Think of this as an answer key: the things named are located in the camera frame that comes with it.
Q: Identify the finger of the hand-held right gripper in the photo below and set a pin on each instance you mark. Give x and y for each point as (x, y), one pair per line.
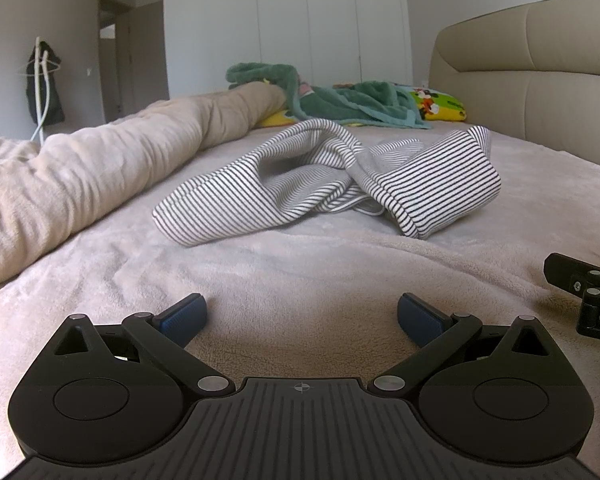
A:
(597, 317)
(565, 267)

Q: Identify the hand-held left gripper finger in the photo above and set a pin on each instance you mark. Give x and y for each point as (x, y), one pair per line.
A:
(420, 317)

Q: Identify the yellow green cartoon pillow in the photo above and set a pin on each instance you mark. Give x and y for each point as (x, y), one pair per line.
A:
(440, 102)

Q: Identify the beige rolled duvet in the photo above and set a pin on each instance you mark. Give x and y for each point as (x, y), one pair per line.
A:
(105, 160)

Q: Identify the dark hanging jacket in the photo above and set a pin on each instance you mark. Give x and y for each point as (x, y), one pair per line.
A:
(55, 105)

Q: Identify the green towel blanket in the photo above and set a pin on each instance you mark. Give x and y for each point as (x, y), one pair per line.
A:
(360, 100)

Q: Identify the white coat rack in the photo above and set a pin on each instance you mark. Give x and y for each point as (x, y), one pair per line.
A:
(42, 90)

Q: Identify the pale pink bed blanket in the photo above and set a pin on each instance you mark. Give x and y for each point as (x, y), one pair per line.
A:
(305, 270)

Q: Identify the beige padded headboard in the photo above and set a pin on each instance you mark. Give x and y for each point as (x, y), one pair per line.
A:
(530, 65)

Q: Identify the white wardrobe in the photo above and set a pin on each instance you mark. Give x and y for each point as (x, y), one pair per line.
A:
(290, 20)

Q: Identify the grey white striped garment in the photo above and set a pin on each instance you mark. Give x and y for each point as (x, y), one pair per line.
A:
(325, 180)

